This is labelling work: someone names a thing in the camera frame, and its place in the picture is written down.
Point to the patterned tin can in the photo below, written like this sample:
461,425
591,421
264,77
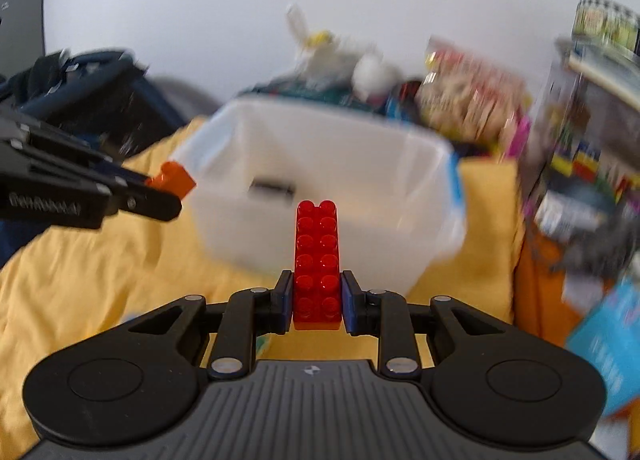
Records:
605,24

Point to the orange box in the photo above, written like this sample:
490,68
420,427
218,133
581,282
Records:
540,290

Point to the yellow cloth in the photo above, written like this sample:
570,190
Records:
100,280

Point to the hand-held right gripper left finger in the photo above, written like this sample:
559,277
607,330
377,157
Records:
286,301

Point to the stack of books and boxes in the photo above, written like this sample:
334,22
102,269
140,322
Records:
590,149

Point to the red toy brick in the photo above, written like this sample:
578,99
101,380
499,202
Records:
318,260

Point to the translucent plastic storage bin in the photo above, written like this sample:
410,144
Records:
360,174

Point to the orange toy brick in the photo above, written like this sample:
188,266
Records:
172,179

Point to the colourful snack bag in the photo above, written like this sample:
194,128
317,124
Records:
470,89

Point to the dark blue bag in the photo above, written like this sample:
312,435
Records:
100,89

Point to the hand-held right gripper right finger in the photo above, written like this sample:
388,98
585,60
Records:
350,302

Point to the dark teal packet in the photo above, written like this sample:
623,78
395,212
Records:
300,89

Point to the dark grey panel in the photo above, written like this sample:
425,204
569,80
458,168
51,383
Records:
20,19

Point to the small black item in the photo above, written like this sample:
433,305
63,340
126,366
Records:
271,188

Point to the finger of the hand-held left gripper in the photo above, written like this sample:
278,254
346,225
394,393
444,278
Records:
150,202
75,149

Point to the white plush toy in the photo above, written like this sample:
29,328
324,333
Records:
370,72

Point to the light blue card box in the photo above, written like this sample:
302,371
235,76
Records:
610,350

